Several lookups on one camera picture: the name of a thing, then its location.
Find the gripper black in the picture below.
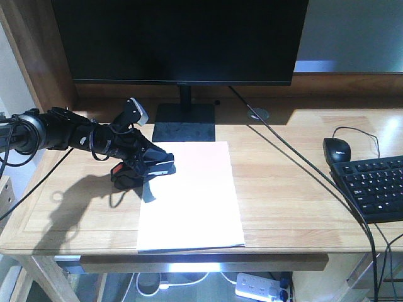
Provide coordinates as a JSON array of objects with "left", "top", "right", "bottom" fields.
[{"left": 91, "top": 121, "right": 174, "bottom": 180}]

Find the black stapler orange label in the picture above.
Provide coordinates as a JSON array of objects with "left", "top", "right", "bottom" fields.
[{"left": 110, "top": 159, "right": 176, "bottom": 191}]

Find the white paper stack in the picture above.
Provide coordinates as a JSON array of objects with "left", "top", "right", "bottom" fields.
[{"left": 137, "top": 142, "right": 245, "bottom": 252}]

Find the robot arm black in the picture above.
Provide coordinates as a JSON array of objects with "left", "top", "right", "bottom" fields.
[{"left": 1, "top": 99, "right": 175, "bottom": 188}]

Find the wooden desk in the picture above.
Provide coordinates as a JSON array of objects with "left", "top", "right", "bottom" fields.
[{"left": 0, "top": 0, "right": 403, "bottom": 302}]

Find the black computer monitor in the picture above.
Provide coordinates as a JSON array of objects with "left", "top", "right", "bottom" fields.
[{"left": 51, "top": 1, "right": 309, "bottom": 142}]

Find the white power strip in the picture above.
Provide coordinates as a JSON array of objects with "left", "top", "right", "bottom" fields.
[{"left": 235, "top": 272, "right": 290, "bottom": 301}]

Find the black computer mouse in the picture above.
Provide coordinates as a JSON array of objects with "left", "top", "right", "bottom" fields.
[{"left": 322, "top": 138, "right": 351, "bottom": 165}]

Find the black keyboard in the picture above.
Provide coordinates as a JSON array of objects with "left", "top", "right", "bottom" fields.
[{"left": 330, "top": 155, "right": 402, "bottom": 223}]

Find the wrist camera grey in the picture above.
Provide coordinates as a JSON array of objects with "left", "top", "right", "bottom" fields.
[{"left": 125, "top": 98, "right": 149, "bottom": 126}]

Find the white cable on floor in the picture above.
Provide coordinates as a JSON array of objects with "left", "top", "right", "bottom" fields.
[{"left": 121, "top": 272, "right": 210, "bottom": 302}]

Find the black monitor cable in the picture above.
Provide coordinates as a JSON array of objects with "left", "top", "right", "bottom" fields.
[{"left": 228, "top": 85, "right": 380, "bottom": 302}]

